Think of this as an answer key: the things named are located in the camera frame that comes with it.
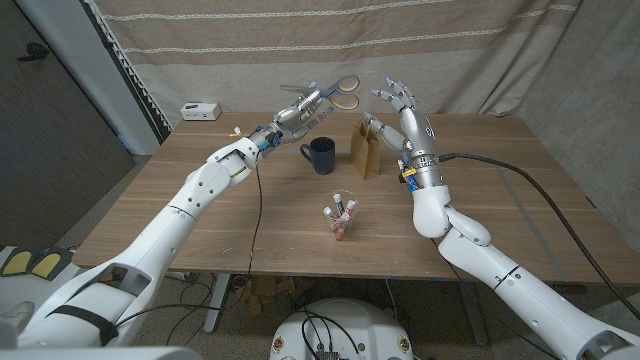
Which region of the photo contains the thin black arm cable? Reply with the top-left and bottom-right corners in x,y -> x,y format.
432,238 -> 551,359
112,152 -> 265,326

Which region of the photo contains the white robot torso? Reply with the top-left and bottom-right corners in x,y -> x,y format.
269,297 -> 415,360

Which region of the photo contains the white power strip box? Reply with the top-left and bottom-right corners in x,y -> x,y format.
180,102 -> 223,122

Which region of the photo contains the brown paper bag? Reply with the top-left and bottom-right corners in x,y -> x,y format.
349,118 -> 382,181

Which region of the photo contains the beige striped curtain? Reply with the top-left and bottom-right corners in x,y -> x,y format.
92,0 -> 584,117

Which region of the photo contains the clear plastic cup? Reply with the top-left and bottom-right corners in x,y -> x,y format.
321,189 -> 359,242

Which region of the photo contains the white table leg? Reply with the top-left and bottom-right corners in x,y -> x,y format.
203,273 -> 232,335

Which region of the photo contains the navy blue mug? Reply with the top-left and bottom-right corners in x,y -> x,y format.
299,136 -> 337,176

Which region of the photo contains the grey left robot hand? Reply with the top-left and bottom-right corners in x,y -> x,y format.
248,88 -> 336,149

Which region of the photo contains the black torso cable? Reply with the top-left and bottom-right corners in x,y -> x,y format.
298,309 -> 362,360

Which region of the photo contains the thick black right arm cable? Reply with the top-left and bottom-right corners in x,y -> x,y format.
438,152 -> 640,321

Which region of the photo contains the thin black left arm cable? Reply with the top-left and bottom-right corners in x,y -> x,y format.
112,152 -> 265,326

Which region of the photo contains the white door frame post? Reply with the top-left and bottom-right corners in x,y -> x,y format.
14,0 -> 161,156

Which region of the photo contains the pile of wooden blocks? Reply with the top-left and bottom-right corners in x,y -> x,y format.
234,276 -> 297,316

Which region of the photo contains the grey table leg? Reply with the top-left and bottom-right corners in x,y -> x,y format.
458,281 -> 489,347

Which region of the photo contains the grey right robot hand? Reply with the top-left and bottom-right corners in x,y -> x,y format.
363,76 -> 445,192

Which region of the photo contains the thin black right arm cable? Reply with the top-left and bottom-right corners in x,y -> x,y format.
432,238 -> 551,359

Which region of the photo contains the black door handle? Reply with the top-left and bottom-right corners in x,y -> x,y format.
16,42 -> 50,64

